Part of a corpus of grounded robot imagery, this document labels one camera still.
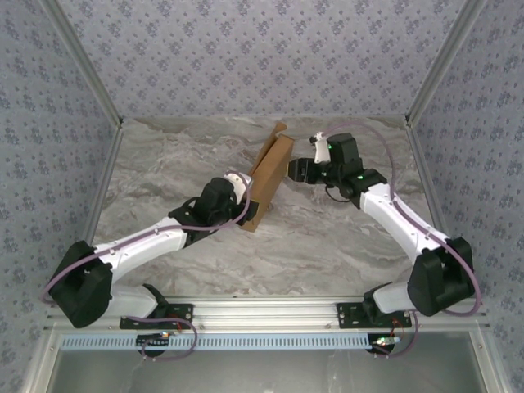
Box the black controller board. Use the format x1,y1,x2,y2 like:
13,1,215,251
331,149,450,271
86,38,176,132
367,334,400,356
136,332,171,357

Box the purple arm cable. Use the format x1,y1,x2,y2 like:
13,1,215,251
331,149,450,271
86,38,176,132
321,121,484,359
42,170,253,362

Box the light blue slotted cable duct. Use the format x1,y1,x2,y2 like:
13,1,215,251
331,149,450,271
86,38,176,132
60,332,382,351

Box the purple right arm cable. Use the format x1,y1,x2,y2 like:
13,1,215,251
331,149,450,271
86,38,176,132
321,121,484,359

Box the brown cardboard box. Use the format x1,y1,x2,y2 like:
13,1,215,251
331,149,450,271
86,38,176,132
239,121,296,234

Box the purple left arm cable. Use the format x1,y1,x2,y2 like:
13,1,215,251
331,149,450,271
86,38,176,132
42,170,253,362

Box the aluminium table side rail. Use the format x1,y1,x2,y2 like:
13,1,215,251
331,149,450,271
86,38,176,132
407,120,468,297
64,120,124,302

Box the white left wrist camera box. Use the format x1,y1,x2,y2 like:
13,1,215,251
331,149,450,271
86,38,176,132
224,171,252,202

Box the aluminium frame post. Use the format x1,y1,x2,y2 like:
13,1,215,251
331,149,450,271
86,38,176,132
405,0,489,126
42,0,124,126

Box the aluminium mounting rail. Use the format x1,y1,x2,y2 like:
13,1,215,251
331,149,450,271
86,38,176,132
44,297,490,333

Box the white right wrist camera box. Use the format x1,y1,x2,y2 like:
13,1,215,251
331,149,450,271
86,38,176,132
308,131,333,165

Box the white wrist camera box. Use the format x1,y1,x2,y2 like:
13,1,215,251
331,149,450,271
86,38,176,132
308,131,333,165
224,171,252,202

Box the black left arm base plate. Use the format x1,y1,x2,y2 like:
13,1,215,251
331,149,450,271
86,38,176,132
119,303,194,331

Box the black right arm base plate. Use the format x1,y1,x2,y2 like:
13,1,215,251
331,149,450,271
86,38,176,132
335,301,413,331

